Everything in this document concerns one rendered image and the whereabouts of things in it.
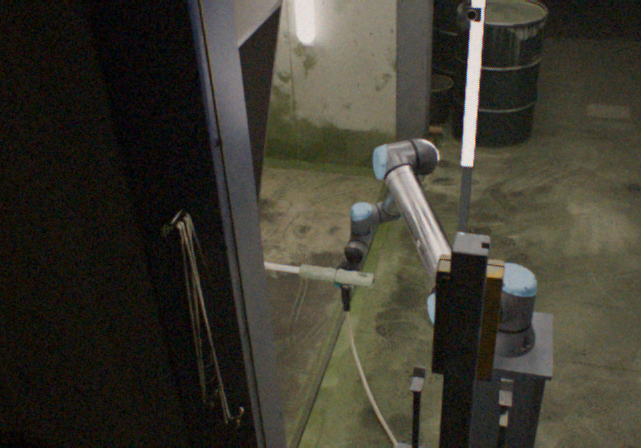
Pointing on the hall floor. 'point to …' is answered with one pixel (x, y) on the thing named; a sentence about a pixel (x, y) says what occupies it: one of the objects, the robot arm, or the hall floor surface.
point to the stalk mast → (463, 336)
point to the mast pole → (465, 199)
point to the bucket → (439, 101)
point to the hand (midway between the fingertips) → (343, 283)
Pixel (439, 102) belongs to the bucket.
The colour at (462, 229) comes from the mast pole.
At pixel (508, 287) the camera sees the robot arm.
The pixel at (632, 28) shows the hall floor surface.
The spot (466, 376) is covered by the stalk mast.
